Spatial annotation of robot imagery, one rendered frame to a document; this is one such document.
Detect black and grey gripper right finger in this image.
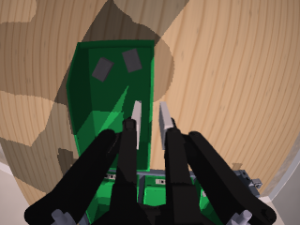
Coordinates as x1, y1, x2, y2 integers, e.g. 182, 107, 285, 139
158, 101, 277, 225

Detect grey metal shelf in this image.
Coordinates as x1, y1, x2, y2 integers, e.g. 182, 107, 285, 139
79, 170, 263, 225

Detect green bin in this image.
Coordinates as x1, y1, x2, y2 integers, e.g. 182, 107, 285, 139
194, 179, 223, 225
142, 175, 166, 206
66, 39, 155, 172
86, 171, 140, 224

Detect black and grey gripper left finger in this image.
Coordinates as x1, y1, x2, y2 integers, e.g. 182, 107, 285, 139
23, 100, 142, 225

